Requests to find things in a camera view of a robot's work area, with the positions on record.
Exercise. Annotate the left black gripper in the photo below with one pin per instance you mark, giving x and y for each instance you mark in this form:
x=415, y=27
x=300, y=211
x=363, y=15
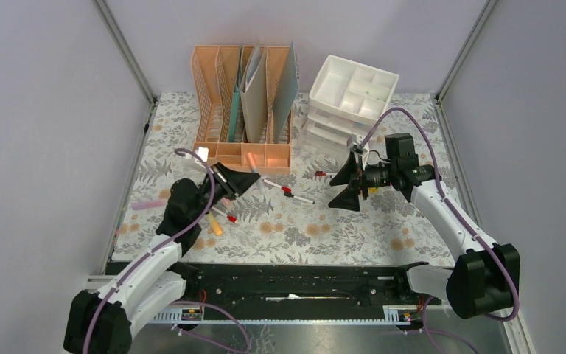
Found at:
x=233, y=182

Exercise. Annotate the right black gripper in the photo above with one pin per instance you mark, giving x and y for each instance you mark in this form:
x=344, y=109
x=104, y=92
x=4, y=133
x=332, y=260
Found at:
x=354, y=175

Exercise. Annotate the yellow highlighter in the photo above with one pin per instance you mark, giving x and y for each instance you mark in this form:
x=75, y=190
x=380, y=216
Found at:
x=214, y=225

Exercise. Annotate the white plastic drawer unit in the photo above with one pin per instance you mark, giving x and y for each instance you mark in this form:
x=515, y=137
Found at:
x=345, y=101

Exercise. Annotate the teal folder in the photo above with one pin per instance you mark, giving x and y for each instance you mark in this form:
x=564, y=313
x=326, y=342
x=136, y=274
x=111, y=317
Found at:
x=235, y=99

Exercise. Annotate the light blue folder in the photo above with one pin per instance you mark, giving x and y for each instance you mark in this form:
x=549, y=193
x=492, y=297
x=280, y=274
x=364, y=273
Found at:
x=287, y=89

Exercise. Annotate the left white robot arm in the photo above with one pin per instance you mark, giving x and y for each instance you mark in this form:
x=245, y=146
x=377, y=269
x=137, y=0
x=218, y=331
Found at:
x=108, y=319

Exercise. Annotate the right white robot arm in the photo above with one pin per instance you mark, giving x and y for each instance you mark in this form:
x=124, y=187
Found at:
x=485, y=277

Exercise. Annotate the red cap marker near drawers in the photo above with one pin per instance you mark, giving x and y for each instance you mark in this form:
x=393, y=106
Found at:
x=323, y=173

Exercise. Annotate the black cap white marker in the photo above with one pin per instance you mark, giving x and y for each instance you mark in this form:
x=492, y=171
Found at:
x=299, y=198

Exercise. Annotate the orange plastic file organizer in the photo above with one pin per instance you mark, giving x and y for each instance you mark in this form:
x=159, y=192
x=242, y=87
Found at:
x=214, y=70

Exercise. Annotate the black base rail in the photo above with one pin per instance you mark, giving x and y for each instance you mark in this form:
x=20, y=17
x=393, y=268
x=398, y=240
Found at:
x=219, y=294

